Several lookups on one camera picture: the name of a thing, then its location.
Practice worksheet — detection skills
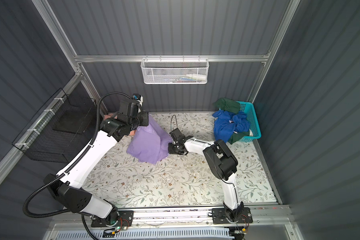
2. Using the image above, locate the purple t-shirt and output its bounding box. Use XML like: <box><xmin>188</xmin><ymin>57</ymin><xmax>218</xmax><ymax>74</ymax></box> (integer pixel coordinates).
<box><xmin>127</xmin><ymin>115</ymin><xmax>172</xmax><ymax>164</ymax></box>

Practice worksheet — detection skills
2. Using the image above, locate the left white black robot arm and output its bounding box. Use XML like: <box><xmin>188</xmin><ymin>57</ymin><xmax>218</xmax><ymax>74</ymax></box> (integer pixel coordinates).
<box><xmin>48</xmin><ymin>95</ymin><xmax>149</xmax><ymax>226</ymax></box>

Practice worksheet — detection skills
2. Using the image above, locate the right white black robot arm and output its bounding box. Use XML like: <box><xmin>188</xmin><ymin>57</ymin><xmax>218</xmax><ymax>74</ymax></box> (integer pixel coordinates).
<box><xmin>168</xmin><ymin>128</ymin><xmax>244</xmax><ymax>223</ymax></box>

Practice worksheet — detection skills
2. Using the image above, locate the folded pink t-shirt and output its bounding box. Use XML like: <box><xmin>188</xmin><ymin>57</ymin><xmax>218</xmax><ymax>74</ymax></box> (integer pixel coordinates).
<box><xmin>101</xmin><ymin>113</ymin><xmax>140</xmax><ymax>142</ymax></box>

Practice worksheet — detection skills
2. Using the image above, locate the floral table mat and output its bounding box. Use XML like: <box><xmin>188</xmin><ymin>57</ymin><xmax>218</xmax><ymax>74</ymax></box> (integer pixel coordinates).
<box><xmin>72</xmin><ymin>111</ymin><xmax>278</xmax><ymax>210</ymax></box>

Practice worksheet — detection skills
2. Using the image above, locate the blue t-shirt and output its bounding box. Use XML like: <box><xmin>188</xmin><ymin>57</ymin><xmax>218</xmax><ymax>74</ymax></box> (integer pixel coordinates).
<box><xmin>213</xmin><ymin>110</ymin><xmax>253</xmax><ymax>144</ymax></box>

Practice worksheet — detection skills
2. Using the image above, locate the white bottle in basket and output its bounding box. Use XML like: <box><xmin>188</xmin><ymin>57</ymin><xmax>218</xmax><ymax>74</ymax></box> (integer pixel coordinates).
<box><xmin>186</xmin><ymin>74</ymin><xmax>207</xmax><ymax>82</ymax></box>

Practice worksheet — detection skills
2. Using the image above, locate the dark green t-shirt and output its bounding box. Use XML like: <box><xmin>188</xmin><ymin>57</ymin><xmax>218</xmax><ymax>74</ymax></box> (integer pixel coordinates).
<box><xmin>214</xmin><ymin>98</ymin><xmax>240</xmax><ymax>114</ymax></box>

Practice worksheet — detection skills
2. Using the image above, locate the teal plastic basket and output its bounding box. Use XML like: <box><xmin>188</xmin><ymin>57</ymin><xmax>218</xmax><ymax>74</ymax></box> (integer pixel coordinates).
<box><xmin>229</xmin><ymin>101</ymin><xmax>262</xmax><ymax>144</ymax></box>

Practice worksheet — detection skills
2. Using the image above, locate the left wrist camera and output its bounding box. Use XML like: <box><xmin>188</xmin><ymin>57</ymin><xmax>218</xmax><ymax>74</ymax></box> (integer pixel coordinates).
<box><xmin>133</xmin><ymin>94</ymin><xmax>144</xmax><ymax>105</ymax></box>

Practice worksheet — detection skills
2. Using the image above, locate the left black corrugated cable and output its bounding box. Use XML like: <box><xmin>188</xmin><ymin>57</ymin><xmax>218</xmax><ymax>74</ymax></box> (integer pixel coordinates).
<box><xmin>22</xmin><ymin>91</ymin><xmax>133</xmax><ymax>240</ymax></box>

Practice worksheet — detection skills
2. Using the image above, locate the white wire mesh basket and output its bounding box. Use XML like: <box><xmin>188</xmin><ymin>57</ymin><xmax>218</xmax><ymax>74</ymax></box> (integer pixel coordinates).
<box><xmin>141</xmin><ymin>59</ymin><xmax>210</xmax><ymax>85</ymax></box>

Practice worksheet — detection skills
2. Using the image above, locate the aluminium mounting rail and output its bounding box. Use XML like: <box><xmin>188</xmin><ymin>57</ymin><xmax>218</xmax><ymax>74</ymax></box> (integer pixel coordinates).
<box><xmin>48</xmin><ymin>205</ymin><xmax>295</xmax><ymax>231</ymax></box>

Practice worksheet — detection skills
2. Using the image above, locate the black wire mesh basket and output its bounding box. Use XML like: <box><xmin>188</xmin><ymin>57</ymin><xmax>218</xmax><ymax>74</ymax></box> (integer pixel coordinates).
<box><xmin>12</xmin><ymin>90</ymin><xmax>97</xmax><ymax>164</ymax></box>

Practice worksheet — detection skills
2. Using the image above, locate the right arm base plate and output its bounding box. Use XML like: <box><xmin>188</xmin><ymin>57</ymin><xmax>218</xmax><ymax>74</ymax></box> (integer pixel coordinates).
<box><xmin>208</xmin><ymin>207</ymin><xmax>253</xmax><ymax>225</ymax></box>

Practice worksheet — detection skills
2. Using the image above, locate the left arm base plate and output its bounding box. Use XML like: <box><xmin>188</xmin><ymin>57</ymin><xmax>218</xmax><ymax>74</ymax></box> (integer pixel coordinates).
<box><xmin>91</xmin><ymin>211</ymin><xmax>135</xmax><ymax>228</ymax></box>

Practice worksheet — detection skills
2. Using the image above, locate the white slotted cable duct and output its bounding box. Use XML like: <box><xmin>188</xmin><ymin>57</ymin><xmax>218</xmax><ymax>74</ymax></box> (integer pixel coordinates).
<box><xmin>55</xmin><ymin>226</ymin><xmax>233</xmax><ymax>240</ymax></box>

